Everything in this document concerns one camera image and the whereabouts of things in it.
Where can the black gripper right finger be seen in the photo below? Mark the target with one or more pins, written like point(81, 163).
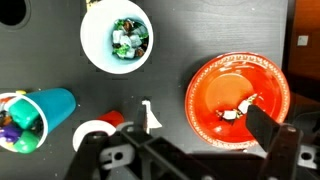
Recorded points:
point(262, 127)

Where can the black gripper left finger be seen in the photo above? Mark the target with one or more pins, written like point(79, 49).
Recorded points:
point(141, 118)

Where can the sweet candy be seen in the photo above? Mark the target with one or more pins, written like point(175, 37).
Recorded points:
point(228, 115)
point(243, 106)

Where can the red plastic cup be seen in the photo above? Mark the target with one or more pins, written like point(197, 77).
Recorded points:
point(104, 123)

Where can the empty blue plastic cup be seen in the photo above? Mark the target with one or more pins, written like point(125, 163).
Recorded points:
point(116, 36)

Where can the blue cup with toys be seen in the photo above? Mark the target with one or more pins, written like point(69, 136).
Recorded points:
point(27, 119)

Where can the red plastic bowl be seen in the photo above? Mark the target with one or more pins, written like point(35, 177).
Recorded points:
point(222, 84)

